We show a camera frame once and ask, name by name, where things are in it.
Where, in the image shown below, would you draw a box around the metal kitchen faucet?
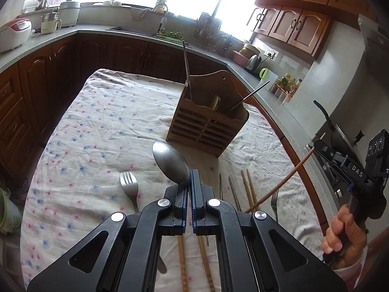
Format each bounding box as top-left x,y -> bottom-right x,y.
152,2 -> 169,31

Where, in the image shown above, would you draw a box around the range hood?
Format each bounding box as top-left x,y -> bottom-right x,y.
357,14 -> 389,70

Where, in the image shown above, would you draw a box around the wooden upper cabinets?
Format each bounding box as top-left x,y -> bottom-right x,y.
246,0 -> 379,61

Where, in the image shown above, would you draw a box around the small white kitchen appliance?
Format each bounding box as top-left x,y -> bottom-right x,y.
39,9 -> 63,33

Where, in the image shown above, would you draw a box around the metal dish rack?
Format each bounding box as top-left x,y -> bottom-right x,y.
194,12 -> 234,54

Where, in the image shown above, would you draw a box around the green rimmed white container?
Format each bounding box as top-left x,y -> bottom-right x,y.
0,187 -> 23,238

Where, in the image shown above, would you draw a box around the metal fork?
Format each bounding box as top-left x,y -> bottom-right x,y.
270,190 -> 279,223
119,170 -> 168,275

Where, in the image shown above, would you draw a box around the spice jars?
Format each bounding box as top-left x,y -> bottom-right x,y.
270,83 -> 289,102

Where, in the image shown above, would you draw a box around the black wok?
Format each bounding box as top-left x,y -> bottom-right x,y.
313,100 -> 365,159

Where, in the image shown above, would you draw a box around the person's right hand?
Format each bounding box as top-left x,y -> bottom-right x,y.
322,205 -> 367,254

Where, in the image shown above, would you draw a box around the wooden utensil holder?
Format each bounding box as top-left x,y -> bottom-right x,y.
166,70 -> 250,158

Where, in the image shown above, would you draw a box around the metal spoon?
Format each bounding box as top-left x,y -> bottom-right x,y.
152,141 -> 191,186

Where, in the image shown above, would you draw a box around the pink basin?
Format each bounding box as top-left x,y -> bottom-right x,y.
232,50 -> 251,66

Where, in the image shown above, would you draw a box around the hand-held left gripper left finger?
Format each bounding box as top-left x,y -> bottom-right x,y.
27,184 -> 190,292

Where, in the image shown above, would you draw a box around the person's right forearm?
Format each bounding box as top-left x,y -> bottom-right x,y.
333,248 -> 370,291

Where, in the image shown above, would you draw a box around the white and red rice cooker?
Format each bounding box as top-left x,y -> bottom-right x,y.
0,18 -> 32,53

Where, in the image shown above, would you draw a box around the cream lidded pot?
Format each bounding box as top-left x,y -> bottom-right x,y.
239,43 -> 261,58

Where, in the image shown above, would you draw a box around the wooden cabinets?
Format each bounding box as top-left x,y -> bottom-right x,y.
0,33 -> 329,228
246,0 -> 379,61

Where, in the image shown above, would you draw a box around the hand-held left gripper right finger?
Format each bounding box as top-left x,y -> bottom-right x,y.
190,170 -> 348,292

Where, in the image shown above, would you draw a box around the dark chopstick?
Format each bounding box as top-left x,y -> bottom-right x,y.
182,40 -> 193,100

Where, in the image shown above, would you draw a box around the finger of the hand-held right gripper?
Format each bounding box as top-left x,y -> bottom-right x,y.
314,139 -> 347,166
324,163 -> 353,200

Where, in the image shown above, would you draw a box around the large white electric cooker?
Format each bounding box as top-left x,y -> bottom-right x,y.
59,1 -> 81,28

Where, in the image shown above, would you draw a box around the wooden lower cabinets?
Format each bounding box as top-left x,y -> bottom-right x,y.
0,33 -> 329,228

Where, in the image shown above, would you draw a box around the wooden chopstick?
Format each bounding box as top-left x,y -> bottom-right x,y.
178,236 -> 186,292
245,133 -> 326,214
241,170 -> 256,212
198,236 -> 216,292
246,169 -> 259,212

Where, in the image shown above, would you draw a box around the floral white tablecloth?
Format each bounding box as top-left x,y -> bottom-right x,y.
20,68 -> 327,292

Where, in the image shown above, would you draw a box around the green vegetables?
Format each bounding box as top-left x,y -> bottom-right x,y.
158,30 -> 184,41

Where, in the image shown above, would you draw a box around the steel electric kettle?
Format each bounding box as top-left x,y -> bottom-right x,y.
246,55 -> 262,73

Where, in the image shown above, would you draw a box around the white pitcher green handle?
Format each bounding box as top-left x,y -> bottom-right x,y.
259,68 -> 278,82

